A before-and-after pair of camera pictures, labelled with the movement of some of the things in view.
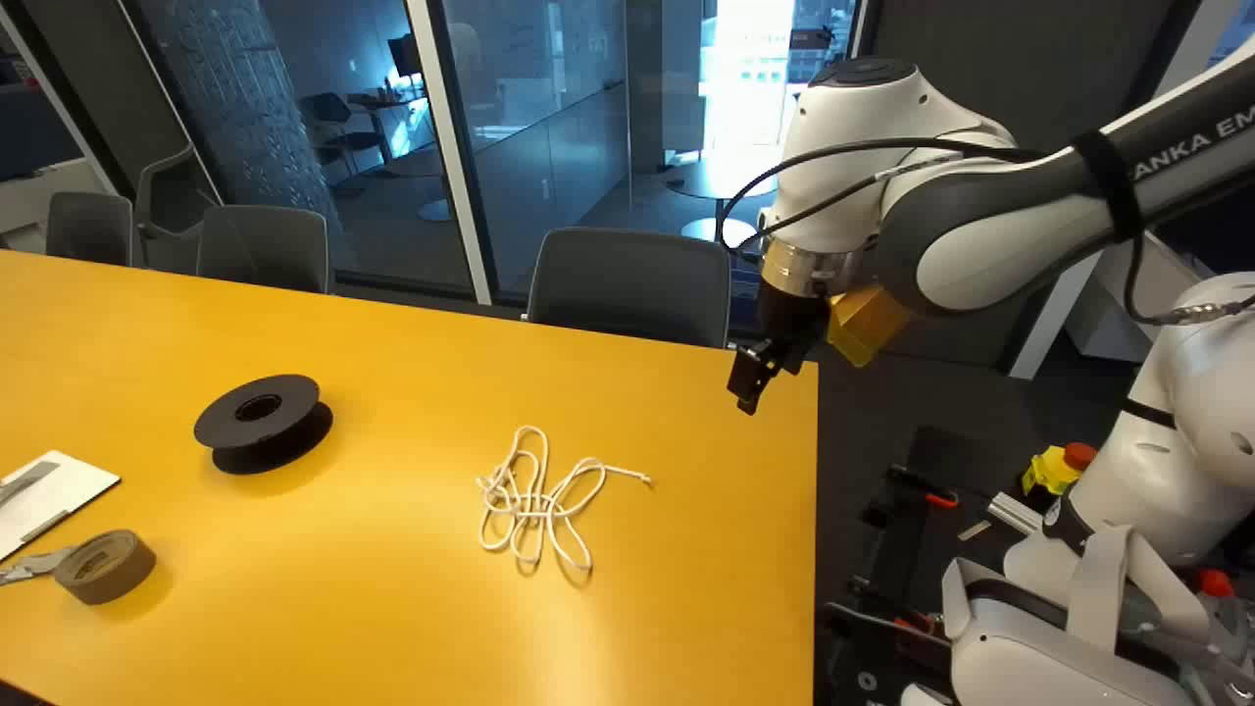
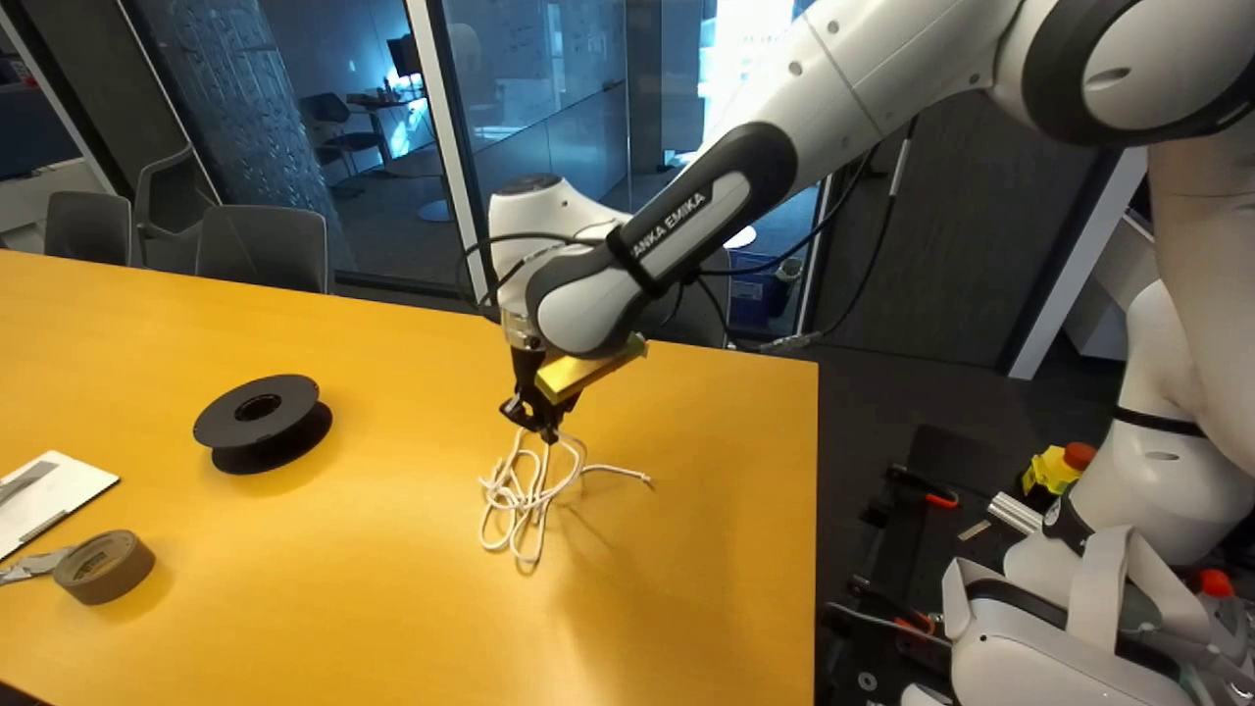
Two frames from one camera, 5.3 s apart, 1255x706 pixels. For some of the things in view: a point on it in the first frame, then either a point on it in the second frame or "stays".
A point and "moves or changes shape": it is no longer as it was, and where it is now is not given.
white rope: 528,504 moves or changes shape
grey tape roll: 98,568 stays
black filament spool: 265,422 stays
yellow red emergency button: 1058,469 stays
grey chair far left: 94,224 stays
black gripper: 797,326 → 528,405
